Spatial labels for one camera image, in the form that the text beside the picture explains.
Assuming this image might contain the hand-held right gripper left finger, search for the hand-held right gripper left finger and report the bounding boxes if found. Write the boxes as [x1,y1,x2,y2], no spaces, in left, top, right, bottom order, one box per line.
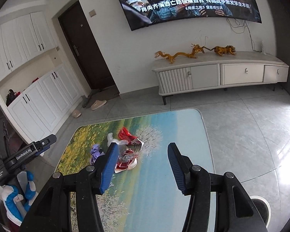
[19,144,120,232]

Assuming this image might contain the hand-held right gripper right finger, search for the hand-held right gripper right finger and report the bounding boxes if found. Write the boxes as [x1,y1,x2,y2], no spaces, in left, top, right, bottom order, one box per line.
[167,143,269,232]

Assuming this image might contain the red and white wrapper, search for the red and white wrapper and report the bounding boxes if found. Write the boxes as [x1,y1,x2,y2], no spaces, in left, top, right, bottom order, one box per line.
[115,147,139,174]

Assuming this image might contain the purple wrapper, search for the purple wrapper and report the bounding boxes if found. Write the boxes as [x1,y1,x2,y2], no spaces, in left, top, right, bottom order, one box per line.
[90,144,107,165]

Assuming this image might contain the white plastic wrapper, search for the white plastic wrapper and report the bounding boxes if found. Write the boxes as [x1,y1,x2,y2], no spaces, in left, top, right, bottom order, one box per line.
[107,132,122,148]

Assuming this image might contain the dark and white wrapper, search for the dark and white wrapper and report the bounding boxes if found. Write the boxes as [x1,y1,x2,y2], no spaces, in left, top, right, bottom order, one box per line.
[128,138,144,150]

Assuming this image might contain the white trash bin black liner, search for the white trash bin black liner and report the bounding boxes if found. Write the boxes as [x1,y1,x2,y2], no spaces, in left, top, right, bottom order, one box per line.
[250,196,271,223]

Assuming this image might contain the person's left hand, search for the person's left hand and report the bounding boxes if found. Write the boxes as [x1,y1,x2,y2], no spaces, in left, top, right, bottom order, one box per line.
[2,170,37,223]

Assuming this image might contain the black handbag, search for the black handbag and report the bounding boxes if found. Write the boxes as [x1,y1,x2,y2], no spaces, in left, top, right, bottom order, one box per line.
[6,89,17,107]

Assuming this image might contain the grey shoe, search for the grey shoe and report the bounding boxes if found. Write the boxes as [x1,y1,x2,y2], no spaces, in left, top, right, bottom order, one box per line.
[82,94,93,108]

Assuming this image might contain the grey door mat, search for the grey door mat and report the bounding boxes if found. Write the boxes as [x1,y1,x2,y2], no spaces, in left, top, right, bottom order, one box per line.
[90,85,120,99]

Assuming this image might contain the golden dragon figurine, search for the golden dragon figurine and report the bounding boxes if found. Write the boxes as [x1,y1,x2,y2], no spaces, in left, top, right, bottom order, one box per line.
[155,44,206,64]

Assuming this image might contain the white television stand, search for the white television stand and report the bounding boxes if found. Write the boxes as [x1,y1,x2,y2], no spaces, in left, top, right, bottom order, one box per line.
[151,51,290,105]

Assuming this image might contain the dark brown door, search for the dark brown door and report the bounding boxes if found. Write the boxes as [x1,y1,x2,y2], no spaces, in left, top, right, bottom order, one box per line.
[58,0,116,91]

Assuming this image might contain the golden tiger figurine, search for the golden tiger figurine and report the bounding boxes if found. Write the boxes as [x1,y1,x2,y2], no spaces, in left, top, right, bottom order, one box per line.
[210,45,237,57]

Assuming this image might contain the white wall cabinets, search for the white wall cabinets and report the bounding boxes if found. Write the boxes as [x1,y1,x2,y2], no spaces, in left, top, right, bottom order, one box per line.
[0,11,89,144]

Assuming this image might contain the black television cable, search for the black television cable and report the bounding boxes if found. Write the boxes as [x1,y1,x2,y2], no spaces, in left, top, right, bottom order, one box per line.
[227,17,263,52]

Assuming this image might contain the wall-mounted television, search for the wall-mounted television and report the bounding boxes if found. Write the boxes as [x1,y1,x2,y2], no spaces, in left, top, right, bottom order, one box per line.
[110,0,262,31]

